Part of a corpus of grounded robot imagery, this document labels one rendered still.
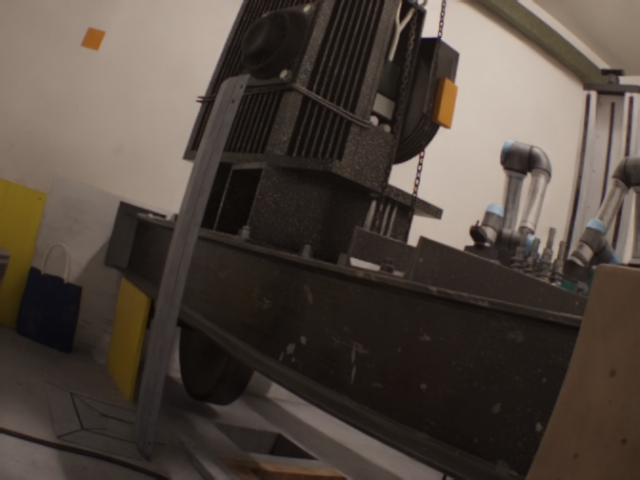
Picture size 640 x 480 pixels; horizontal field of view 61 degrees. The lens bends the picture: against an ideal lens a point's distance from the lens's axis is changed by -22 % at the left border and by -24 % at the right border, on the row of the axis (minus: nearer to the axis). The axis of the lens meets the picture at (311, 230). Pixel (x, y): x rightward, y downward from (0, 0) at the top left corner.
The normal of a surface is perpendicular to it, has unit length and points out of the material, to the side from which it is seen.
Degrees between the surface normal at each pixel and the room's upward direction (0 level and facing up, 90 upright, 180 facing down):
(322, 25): 90
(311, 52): 90
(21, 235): 87
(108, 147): 90
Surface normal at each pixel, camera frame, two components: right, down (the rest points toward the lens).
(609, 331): -0.85, -0.27
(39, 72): 0.46, 0.07
